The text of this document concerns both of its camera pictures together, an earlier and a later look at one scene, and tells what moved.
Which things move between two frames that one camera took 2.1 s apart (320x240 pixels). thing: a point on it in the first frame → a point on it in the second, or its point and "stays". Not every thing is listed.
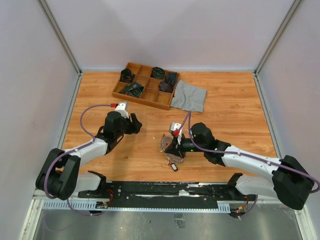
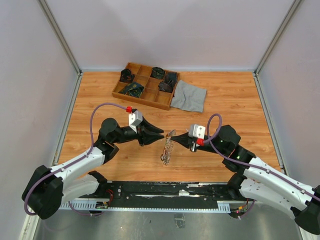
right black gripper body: (185, 146) → (193, 146)
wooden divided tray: (150, 86) stays
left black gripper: (134, 126) → (144, 135)
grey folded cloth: (188, 97) stays
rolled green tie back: (157, 72) stays
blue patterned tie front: (134, 89) stays
